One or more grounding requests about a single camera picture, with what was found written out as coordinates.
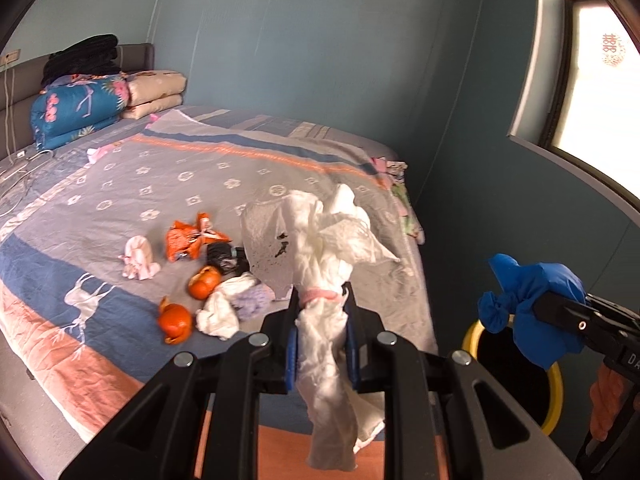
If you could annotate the orange snack wrapper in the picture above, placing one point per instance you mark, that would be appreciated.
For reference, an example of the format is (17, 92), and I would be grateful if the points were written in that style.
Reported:
(185, 240)

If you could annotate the bed with patterned sheet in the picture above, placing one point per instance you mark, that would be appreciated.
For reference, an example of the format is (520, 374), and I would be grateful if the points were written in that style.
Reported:
(150, 190)

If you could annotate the floral cloth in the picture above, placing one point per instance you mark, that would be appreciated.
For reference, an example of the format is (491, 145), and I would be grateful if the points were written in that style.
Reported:
(405, 200)

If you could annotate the blue floral folded quilt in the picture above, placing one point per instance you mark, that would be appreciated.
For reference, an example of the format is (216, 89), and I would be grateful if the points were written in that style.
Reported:
(75, 107)

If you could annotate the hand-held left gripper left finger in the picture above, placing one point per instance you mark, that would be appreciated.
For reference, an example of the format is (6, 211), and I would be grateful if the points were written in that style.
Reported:
(291, 360)

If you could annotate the white plastic bag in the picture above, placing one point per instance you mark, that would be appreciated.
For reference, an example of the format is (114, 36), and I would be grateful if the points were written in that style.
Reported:
(320, 260)

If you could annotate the orange tangerine peel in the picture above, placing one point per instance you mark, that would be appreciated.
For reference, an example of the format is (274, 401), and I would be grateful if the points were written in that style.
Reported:
(204, 284)
(175, 322)

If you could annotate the wall power socket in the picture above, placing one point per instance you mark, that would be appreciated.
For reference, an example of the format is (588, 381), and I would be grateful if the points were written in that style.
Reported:
(11, 57)

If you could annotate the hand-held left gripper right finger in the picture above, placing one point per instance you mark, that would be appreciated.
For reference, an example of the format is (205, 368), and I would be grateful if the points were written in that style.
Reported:
(351, 355)

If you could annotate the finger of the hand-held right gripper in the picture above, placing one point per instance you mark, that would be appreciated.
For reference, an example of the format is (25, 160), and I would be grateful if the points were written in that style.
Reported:
(565, 315)
(617, 310)

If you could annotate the yellow-rimmed black trash bin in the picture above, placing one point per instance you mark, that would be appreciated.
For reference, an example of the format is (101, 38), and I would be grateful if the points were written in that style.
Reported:
(515, 385)

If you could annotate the red paper cutout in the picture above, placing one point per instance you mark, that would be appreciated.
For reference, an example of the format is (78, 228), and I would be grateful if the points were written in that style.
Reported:
(612, 50)

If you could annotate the person's right hand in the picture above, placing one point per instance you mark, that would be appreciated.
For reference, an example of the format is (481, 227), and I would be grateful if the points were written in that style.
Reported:
(607, 400)

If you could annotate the black folded clothes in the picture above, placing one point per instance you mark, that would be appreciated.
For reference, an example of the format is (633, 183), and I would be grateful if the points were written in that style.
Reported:
(82, 57)

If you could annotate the white crumpled tissue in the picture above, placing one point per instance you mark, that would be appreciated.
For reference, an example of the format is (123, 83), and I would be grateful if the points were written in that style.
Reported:
(217, 317)
(235, 284)

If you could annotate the blue glove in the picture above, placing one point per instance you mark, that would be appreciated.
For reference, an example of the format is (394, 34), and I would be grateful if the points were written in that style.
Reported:
(535, 285)

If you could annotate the small pink cloth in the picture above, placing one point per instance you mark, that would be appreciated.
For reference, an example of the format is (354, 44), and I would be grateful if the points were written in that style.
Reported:
(100, 152)

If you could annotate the window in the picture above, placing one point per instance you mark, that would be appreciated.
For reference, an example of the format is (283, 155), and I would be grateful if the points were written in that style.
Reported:
(595, 85)

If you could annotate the pale purple crumpled tissue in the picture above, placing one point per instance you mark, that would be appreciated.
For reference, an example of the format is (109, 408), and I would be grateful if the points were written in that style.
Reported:
(255, 300)

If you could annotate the grey bed headboard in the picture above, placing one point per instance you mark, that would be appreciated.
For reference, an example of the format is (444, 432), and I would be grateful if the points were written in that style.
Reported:
(22, 90)

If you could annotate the pink-white crumpled tissue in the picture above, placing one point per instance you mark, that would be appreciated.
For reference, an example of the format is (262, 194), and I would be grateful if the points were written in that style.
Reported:
(137, 257)

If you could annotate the black plastic bag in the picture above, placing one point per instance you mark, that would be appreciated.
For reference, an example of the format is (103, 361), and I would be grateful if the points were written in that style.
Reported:
(222, 257)

